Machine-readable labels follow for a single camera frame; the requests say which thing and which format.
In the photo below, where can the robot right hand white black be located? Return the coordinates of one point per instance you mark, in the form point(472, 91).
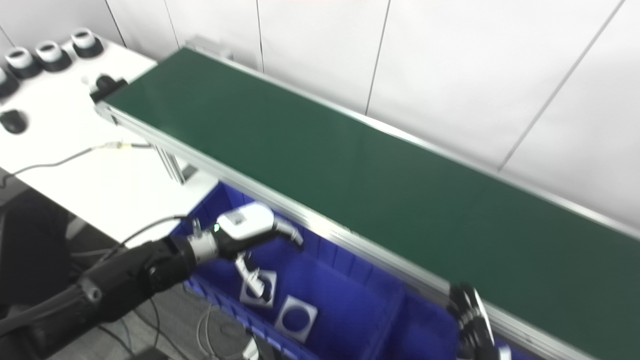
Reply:
point(472, 320)

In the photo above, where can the aluminium conveyor leg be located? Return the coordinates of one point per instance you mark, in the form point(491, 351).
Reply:
point(172, 165)

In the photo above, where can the grey conveyor motor box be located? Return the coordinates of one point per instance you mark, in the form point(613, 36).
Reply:
point(210, 46)

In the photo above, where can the black white cylinder part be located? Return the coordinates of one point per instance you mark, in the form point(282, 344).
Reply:
point(52, 57)
point(86, 44)
point(6, 82)
point(22, 63)

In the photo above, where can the green conveyor belt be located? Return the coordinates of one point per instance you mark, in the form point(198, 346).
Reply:
point(325, 232)
point(375, 170)

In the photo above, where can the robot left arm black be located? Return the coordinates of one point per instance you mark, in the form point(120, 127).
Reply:
point(120, 280)

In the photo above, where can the blue plastic bin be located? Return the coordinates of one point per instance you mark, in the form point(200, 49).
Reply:
point(430, 340)
point(345, 300)

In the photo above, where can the black round part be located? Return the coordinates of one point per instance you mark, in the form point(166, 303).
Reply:
point(12, 121)

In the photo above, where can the white square part round hole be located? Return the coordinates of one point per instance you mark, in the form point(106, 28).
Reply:
point(311, 310)
point(270, 297)

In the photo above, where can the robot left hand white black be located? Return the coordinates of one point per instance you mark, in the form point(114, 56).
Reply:
point(245, 222)

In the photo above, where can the black cylinder block part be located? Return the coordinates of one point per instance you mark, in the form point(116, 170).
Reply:
point(106, 86)

